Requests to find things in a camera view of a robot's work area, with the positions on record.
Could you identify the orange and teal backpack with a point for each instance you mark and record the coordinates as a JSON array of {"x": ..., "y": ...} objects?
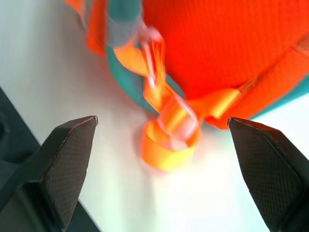
[{"x": 212, "y": 55}]

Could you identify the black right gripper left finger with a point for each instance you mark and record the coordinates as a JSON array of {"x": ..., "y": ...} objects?
[{"x": 58, "y": 166}]

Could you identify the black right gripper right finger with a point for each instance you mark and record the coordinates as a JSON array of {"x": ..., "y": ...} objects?
[{"x": 270, "y": 169}]

